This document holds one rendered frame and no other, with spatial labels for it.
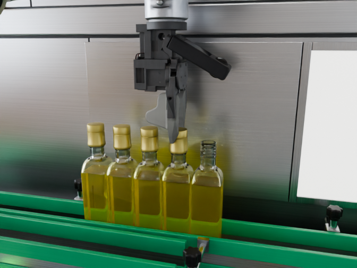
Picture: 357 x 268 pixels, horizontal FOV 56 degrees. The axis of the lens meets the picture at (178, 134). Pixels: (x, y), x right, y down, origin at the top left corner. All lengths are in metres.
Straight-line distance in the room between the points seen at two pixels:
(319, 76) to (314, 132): 0.11
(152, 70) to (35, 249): 0.39
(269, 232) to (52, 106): 0.60
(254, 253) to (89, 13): 0.61
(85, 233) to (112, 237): 0.06
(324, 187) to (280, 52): 0.30
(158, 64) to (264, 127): 0.28
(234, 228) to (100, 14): 0.54
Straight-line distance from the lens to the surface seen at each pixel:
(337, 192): 0.80
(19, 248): 0.72
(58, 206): 0.86
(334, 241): 0.74
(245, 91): 0.72
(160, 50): 0.61
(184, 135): 0.62
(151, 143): 0.64
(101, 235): 0.71
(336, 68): 0.73
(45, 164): 0.99
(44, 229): 0.77
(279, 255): 0.67
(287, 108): 0.73
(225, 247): 0.67
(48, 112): 0.93
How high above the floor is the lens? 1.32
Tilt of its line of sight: 15 degrees down
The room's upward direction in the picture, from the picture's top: straight up
